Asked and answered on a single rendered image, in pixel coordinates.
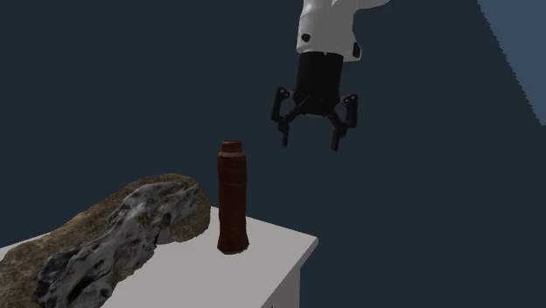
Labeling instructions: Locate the white cabinet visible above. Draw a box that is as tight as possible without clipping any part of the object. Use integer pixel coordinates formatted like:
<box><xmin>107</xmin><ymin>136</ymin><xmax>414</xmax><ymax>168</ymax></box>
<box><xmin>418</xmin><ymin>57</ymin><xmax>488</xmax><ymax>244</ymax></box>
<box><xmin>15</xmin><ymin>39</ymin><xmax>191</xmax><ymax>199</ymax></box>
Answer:
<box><xmin>0</xmin><ymin>206</ymin><xmax>319</xmax><ymax>308</ymax></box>

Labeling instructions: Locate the grey mottled driftwood piece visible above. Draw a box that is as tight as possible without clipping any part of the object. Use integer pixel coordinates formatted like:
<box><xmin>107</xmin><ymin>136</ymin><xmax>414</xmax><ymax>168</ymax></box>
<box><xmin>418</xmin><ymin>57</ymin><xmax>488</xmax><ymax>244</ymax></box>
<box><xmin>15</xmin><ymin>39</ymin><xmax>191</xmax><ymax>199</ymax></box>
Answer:
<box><xmin>32</xmin><ymin>180</ymin><xmax>200</xmax><ymax>308</ymax></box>

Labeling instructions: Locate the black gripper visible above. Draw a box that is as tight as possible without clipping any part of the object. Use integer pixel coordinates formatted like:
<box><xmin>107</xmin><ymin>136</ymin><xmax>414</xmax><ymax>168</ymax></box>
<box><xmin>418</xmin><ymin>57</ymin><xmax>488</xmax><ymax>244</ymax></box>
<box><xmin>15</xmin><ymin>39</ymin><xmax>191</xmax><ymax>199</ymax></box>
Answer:
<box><xmin>269</xmin><ymin>51</ymin><xmax>360</xmax><ymax>152</ymax></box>

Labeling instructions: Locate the brown rough rock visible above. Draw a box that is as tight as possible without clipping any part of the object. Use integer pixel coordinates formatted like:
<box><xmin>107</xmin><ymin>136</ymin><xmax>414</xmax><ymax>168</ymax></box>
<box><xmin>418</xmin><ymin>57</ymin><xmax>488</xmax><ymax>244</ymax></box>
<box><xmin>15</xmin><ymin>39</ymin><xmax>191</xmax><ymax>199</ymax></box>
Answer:
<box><xmin>0</xmin><ymin>172</ymin><xmax>213</xmax><ymax>308</ymax></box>

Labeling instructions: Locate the tall brown ribbed bottle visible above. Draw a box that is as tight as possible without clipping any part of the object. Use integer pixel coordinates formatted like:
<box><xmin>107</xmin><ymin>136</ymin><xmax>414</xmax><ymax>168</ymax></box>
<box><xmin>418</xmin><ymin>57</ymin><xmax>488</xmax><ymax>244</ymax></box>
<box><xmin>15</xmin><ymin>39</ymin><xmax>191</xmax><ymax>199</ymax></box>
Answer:
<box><xmin>216</xmin><ymin>140</ymin><xmax>250</xmax><ymax>256</ymax></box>

